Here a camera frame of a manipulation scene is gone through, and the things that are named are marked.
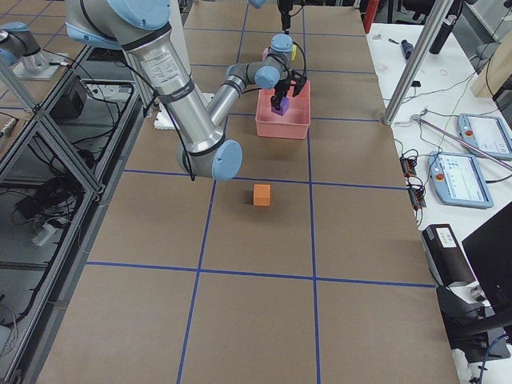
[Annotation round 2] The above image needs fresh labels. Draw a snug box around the orange foam block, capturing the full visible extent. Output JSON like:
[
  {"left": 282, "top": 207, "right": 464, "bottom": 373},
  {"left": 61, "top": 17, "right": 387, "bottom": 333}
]
[{"left": 253, "top": 184, "right": 271, "bottom": 207}]

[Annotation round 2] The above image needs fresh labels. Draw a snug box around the black box with label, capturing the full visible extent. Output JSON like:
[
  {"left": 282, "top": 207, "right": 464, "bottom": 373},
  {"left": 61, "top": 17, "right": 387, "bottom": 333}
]
[{"left": 422, "top": 224, "right": 476, "bottom": 287}]

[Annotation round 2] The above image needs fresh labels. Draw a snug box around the purple foam block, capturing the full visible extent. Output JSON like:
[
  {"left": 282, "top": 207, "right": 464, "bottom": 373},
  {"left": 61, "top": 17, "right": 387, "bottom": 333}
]
[{"left": 271, "top": 98, "right": 289, "bottom": 116}]

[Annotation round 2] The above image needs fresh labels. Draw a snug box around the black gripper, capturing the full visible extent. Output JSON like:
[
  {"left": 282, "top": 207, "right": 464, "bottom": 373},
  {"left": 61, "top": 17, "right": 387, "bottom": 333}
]
[{"left": 271, "top": 70, "right": 307, "bottom": 100}]

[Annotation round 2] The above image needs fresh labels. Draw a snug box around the light pink foam block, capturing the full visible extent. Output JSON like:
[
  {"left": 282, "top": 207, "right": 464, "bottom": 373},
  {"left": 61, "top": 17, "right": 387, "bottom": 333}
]
[{"left": 262, "top": 47, "right": 270, "bottom": 61}]

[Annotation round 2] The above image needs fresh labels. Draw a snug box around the aluminium frame post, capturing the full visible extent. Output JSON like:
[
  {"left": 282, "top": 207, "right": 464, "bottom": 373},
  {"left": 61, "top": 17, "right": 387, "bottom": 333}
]
[{"left": 382, "top": 0, "right": 454, "bottom": 126}]

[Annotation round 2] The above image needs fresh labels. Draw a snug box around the far teach pendant tablet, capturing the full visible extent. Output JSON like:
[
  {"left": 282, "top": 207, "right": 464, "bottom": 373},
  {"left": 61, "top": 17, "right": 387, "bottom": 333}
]
[{"left": 457, "top": 114, "right": 511, "bottom": 161}]

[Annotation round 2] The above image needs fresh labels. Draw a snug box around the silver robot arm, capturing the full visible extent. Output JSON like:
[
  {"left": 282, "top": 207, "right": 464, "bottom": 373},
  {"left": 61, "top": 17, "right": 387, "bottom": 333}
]
[
  {"left": 66, "top": 1, "right": 307, "bottom": 181},
  {"left": 248, "top": 0, "right": 266, "bottom": 9}
]

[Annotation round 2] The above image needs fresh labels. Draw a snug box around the pink plastic bin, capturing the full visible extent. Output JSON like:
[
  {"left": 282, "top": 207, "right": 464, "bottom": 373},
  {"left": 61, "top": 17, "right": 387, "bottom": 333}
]
[{"left": 255, "top": 80, "right": 311, "bottom": 140}]

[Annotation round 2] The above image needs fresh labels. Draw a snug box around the teach pendant tablet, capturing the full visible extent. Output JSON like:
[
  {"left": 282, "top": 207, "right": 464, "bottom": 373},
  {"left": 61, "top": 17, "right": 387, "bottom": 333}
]
[
  {"left": 457, "top": 114, "right": 511, "bottom": 161},
  {"left": 428, "top": 151, "right": 494, "bottom": 209}
]

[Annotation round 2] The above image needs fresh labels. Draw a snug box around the near teach pendant tablet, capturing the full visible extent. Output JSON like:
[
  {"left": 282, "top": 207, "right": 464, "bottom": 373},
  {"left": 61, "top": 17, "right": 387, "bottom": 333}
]
[{"left": 428, "top": 151, "right": 494, "bottom": 209}]

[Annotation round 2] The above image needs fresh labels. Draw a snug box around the black monitor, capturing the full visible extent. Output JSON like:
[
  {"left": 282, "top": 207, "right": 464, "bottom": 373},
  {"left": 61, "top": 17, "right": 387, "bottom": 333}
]
[{"left": 462, "top": 203, "right": 511, "bottom": 310}]

